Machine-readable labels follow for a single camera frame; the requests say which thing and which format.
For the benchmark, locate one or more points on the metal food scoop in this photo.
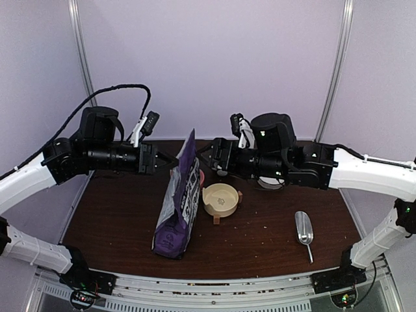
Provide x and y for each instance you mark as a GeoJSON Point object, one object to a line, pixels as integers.
{"type": "Point", "coordinates": [304, 231]}

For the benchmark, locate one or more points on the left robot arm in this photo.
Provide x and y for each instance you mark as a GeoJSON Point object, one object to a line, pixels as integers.
{"type": "Point", "coordinates": [91, 147]}

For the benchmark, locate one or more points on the dark blue ceramic bowl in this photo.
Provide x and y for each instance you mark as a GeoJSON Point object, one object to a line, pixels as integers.
{"type": "Point", "coordinates": [222, 173]}

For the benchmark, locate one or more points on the right aluminium frame post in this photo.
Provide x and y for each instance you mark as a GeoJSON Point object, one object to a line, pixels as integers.
{"type": "Point", "coordinates": [342, 46]}

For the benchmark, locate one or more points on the aluminium frame post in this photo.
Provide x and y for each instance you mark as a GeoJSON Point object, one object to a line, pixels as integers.
{"type": "Point", "coordinates": [80, 45]}
{"type": "Point", "coordinates": [342, 46]}

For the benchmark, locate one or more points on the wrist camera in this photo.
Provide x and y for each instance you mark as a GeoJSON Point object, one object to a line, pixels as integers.
{"type": "Point", "coordinates": [241, 128]}
{"type": "Point", "coordinates": [143, 128]}

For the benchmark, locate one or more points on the pink cat-ear bowl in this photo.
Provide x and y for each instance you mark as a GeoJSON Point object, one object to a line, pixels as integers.
{"type": "Point", "coordinates": [202, 178]}

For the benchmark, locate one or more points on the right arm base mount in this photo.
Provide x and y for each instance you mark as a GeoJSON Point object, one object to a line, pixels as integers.
{"type": "Point", "coordinates": [345, 276]}

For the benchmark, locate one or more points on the purple pet food bag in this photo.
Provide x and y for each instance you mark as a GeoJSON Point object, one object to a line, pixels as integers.
{"type": "Point", "coordinates": [180, 205]}

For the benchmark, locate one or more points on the left aluminium frame post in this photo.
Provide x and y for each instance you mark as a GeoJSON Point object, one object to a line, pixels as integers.
{"type": "Point", "coordinates": [80, 45]}

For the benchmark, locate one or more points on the front aluminium rail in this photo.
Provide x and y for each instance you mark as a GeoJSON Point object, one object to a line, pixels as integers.
{"type": "Point", "coordinates": [283, 293]}

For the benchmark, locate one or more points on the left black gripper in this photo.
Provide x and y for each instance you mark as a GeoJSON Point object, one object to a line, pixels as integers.
{"type": "Point", "coordinates": [147, 153]}

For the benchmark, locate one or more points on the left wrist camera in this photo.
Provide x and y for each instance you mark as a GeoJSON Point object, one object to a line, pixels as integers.
{"type": "Point", "coordinates": [143, 128]}

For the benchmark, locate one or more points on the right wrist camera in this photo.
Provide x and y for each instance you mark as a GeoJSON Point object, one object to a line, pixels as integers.
{"type": "Point", "coordinates": [241, 128]}

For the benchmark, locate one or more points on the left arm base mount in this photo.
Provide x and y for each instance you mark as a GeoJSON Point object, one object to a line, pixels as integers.
{"type": "Point", "coordinates": [86, 284]}

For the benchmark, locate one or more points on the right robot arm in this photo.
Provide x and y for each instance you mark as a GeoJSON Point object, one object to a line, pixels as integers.
{"type": "Point", "coordinates": [266, 147]}

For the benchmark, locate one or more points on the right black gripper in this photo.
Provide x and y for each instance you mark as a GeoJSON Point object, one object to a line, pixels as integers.
{"type": "Point", "coordinates": [219, 145]}

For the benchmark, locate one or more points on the cream cat-ear bowl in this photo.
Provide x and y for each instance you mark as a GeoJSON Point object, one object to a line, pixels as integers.
{"type": "Point", "coordinates": [220, 200]}

